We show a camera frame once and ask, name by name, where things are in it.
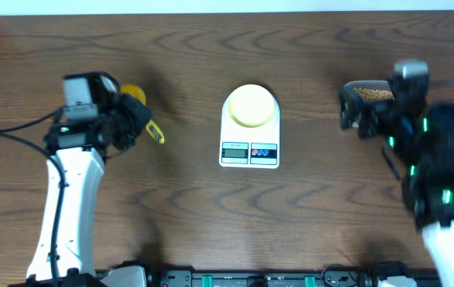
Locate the yellow plastic scoop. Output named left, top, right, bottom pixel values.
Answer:
left=120, top=84, right=165, bottom=144

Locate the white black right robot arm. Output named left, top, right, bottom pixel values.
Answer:
left=336, top=75, right=454, bottom=286

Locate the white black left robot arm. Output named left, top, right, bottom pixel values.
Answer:
left=23, top=87, right=152, bottom=286

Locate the yellow plastic bowl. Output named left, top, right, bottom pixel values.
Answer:
left=227, top=85, right=276, bottom=128

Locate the white digital kitchen scale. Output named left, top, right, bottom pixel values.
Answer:
left=218, top=89, right=280, bottom=169

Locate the clear container of soybeans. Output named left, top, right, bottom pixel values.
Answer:
left=343, top=80, right=394, bottom=110

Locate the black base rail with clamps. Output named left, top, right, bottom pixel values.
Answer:
left=99, top=261, right=443, bottom=287

